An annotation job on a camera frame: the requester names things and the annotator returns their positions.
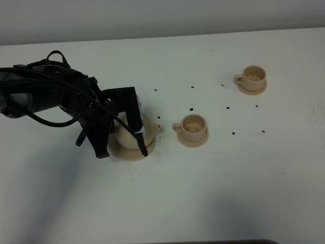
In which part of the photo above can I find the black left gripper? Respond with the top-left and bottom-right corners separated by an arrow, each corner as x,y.
76,76 -> 142,159

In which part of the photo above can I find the beige teapot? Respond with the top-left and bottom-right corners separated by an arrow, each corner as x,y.
113,113 -> 160,150

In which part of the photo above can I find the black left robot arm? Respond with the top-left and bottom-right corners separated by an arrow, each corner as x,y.
1,60 -> 148,159

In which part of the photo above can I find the beige teapot saucer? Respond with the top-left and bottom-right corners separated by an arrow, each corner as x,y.
108,133 -> 145,162

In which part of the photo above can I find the near beige cup saucer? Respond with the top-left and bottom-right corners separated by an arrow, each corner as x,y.
177,129 -> 209,147

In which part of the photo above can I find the beige cup saucer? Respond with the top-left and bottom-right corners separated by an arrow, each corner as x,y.
177,129 -> 209,147
237,81 -> 267,96

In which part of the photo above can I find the near beige teacup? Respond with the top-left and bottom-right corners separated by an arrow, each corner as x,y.
172,114 -> 207,143

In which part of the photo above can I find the beige teacup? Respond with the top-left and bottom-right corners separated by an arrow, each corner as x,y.
234,66 -> 266,91
172,114 -> 207,143

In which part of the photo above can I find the far beige cup saucer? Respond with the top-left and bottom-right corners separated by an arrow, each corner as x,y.
237,81 -> 267,96

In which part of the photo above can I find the far beige teacup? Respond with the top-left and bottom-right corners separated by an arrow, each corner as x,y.
234,66 -> 266,91

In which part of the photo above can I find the black braided camera cable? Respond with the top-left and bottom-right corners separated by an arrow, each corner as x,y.
0,50 -> 148,157

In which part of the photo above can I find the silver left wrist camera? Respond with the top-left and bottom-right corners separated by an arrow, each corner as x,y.
136,95 -> 146,136

